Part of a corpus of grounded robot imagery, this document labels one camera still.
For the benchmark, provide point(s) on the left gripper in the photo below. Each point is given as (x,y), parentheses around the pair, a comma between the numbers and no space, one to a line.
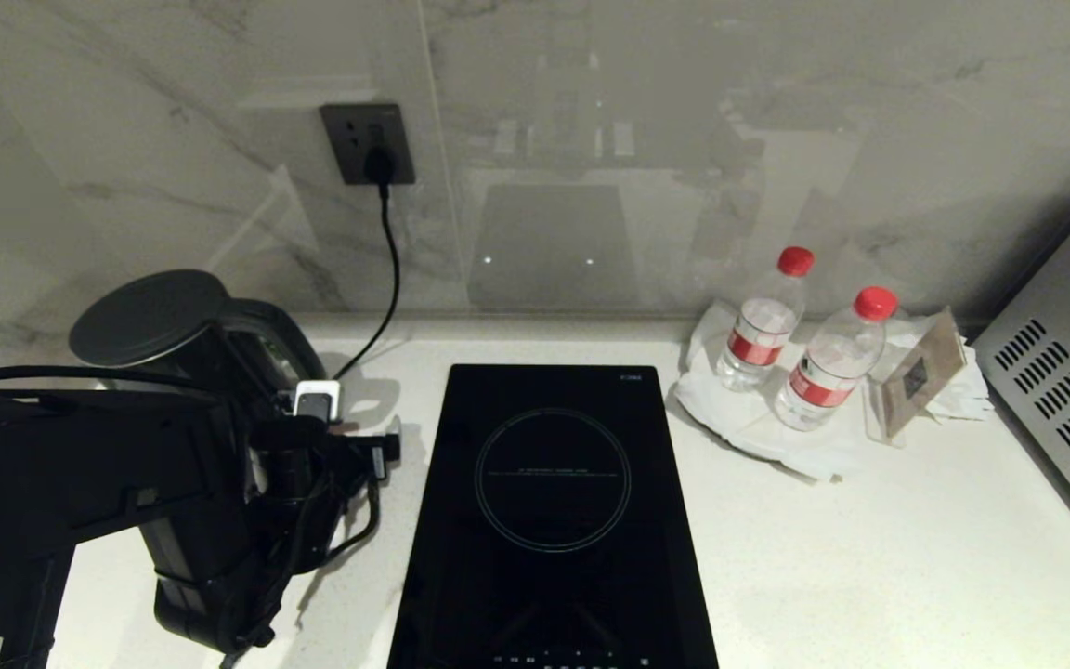
(370,453)

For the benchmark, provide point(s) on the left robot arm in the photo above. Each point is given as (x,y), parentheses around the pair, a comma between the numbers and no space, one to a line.
(80,465)

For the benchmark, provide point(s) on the black electric kettle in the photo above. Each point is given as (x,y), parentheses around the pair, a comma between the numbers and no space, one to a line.
(267,342)

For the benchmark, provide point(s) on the dark grey kettle lid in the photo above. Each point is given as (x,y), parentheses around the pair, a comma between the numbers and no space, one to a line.
(147,316)

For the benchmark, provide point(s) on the black induction cooktop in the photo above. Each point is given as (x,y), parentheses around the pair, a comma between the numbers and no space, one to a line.
(554,557)

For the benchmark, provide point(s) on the black power plug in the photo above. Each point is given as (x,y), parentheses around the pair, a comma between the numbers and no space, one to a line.
(380,165)

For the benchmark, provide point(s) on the white cloth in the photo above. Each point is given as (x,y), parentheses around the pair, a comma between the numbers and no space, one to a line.
(749,423)

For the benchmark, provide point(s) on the red-capped clear water bottle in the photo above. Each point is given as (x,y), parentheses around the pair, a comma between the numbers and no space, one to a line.
(763,334)
(828,372)

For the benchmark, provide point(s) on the clear acrylic sign holder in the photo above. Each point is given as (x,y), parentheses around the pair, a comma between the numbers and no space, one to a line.
(916,376)

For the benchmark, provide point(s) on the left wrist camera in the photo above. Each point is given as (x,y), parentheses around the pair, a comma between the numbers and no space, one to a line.
(316,398)

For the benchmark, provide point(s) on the dark grey wall socket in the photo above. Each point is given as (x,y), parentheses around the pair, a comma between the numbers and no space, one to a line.
(349,139)

